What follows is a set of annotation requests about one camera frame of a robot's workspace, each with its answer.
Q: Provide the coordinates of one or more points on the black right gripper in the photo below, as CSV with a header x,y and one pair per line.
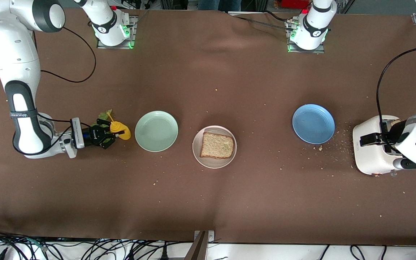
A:
x,y
93,136

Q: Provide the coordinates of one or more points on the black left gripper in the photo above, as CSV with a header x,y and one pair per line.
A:
x,y
395,134

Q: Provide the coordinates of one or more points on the yellow mustard squeeze bottle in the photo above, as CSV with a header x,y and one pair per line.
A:
x,y
123,129

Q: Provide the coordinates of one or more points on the green lettuce leaf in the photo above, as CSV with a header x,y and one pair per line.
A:
x,y
104,115

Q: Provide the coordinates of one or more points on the brown bread slice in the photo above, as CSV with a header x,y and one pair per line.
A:
x,y
217,146
397,122

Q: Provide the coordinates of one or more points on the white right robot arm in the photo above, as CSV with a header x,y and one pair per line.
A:
x,y
16,65

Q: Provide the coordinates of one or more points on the mint green plate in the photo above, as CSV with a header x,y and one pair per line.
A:
x,y
156,131

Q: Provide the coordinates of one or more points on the blue plate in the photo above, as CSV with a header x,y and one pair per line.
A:
x,y
313,124

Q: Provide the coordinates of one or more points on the beige plate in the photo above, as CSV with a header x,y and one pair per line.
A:
x,y
213,164

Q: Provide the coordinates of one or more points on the white toaster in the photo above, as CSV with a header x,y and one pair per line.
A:
x,y
370,159

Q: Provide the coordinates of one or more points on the brown table cloth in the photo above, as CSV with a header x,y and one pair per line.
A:
x,y
208,202

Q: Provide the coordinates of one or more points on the red box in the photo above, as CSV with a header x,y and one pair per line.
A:
x,y
294,3

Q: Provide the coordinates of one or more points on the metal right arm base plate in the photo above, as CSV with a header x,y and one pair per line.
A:
x,y
101,46

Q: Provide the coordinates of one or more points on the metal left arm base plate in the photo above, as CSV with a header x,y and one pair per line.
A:
x,y
320,51

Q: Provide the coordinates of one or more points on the grey metal bracket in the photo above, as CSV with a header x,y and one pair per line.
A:
x,y
202,242

